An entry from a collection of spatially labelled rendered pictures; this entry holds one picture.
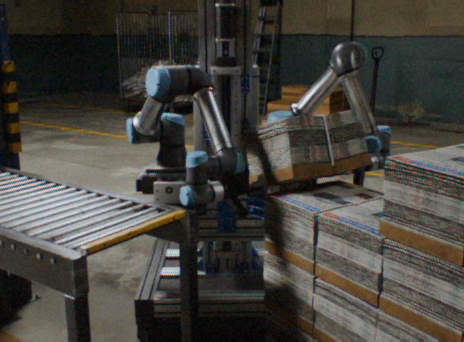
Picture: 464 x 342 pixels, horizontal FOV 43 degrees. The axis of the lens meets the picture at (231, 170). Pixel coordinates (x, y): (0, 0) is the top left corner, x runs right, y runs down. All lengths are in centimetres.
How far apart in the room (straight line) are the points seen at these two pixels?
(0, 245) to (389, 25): 757
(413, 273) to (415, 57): 721
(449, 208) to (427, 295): 26
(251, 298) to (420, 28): 657
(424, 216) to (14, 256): 122
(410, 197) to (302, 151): 59
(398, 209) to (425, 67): 712
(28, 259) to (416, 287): 114
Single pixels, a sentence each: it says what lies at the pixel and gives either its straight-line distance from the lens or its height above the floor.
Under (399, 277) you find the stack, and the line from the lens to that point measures 177.
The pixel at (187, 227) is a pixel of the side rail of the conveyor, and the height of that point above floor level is 75.
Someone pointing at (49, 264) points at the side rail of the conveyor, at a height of 76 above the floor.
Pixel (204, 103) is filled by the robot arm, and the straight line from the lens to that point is 224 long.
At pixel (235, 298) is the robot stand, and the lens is 273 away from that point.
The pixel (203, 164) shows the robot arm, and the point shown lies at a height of 96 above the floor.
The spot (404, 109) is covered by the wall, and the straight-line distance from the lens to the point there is 892.
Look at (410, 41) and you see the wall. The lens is 884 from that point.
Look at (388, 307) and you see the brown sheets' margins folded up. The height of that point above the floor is 63.
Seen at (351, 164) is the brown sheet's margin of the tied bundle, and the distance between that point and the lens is 227.
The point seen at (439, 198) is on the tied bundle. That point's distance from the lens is 162.
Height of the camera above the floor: 143
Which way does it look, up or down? 14 degrees down
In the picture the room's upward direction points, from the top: straight up
